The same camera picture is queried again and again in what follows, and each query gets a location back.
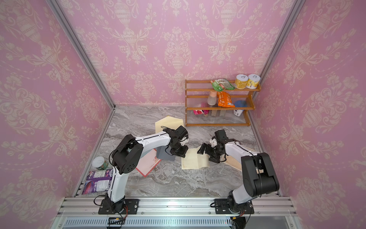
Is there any cream letter paper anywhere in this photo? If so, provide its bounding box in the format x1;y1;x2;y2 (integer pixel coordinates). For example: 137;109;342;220
181;147;209;170

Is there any grey envelope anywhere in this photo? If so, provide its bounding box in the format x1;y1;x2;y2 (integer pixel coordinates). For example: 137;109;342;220
156;146;176;161

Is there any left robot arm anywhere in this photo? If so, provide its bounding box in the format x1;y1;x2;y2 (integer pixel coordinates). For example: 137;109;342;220
105;126;189;204

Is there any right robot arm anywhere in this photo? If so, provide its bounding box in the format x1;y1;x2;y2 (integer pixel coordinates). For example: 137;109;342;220
197;129;280;213

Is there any cream yellow envelope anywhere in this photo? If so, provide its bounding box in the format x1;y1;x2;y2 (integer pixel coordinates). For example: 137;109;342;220
155;116;185;133

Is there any tan bordered certificate paper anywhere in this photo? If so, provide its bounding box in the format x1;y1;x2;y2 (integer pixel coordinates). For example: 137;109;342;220
225;156;242;171

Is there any magenta pink item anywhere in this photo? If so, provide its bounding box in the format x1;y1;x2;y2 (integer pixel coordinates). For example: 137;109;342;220
193;103;210;116

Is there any red bordered pink card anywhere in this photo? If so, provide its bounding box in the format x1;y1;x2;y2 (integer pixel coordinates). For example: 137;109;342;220
136;149;161;177

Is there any wooden three-tier shelf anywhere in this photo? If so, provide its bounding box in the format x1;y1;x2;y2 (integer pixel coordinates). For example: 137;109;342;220
185;80;261;127

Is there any white cup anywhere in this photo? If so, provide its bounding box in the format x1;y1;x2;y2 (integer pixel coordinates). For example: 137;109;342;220
233;110;244;117

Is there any pink beige bottle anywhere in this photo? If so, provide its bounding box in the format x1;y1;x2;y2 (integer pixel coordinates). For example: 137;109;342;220
207;91;217;106

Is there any orange snack bag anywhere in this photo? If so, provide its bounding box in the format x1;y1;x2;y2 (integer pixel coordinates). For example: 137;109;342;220
217;92;235;108

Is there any blue cloth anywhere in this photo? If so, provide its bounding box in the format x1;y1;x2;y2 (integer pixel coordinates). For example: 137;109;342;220
234;100;247;110

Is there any green snack packet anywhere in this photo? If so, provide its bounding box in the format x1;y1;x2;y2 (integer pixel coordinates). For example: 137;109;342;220
211;78;235;92

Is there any yellow can left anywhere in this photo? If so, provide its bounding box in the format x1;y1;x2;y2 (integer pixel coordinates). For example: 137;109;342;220
234;74;249;90

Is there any yellow can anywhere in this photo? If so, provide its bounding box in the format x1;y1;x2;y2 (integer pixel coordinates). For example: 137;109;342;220
246;74;261;89
234;74;249;90

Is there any yellow can right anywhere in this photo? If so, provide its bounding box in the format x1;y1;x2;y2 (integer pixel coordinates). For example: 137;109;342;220
246;74;261;89

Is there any green white can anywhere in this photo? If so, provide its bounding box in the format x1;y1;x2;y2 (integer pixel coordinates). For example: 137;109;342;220
91;156;108;170

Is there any purple snack bag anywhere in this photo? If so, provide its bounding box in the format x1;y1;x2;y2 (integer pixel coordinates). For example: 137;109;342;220
82;169;113;195

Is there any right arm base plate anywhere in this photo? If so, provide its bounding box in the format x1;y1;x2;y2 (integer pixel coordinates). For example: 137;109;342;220
210;198;254;216

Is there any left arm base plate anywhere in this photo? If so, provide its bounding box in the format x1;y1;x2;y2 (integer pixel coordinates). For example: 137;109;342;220
98;198;140;215

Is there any aluminium front rail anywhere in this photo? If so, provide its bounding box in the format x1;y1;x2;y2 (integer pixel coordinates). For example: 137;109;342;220
51;196;301;229

